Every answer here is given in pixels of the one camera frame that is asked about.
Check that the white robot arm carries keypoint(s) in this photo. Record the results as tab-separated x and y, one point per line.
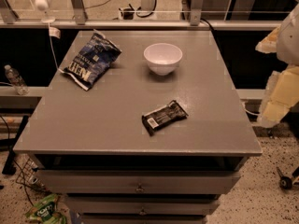
288	38

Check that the blue chip bag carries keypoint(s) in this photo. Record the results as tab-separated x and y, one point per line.
92	61

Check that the green snack bag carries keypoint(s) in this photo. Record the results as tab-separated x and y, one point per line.
45	211

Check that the black snack bar wrapper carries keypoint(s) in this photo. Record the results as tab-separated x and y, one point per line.
159	118

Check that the white bowl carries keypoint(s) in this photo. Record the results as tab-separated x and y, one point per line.
162	58

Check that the grey drawer cabinet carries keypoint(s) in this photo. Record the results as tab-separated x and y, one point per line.
101	129

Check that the top grey drawer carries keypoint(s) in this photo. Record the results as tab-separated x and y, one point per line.
134	182

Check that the grey drawer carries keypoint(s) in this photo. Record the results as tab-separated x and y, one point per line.
141	206
134	182
142	220

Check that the middle grey drawer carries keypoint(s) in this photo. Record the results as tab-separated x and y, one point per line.
141	206

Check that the bottom grey drawer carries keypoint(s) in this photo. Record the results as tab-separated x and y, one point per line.
142	220

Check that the clear water bottle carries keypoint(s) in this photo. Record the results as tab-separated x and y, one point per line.
16	80

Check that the white webcam on stand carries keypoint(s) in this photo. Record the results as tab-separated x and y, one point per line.
44	6

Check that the black caster wheel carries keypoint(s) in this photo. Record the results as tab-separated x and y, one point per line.
286	182

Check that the metal railing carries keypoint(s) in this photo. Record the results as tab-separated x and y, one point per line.
104	14

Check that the wire basket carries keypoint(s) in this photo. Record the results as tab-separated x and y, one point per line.
28	177

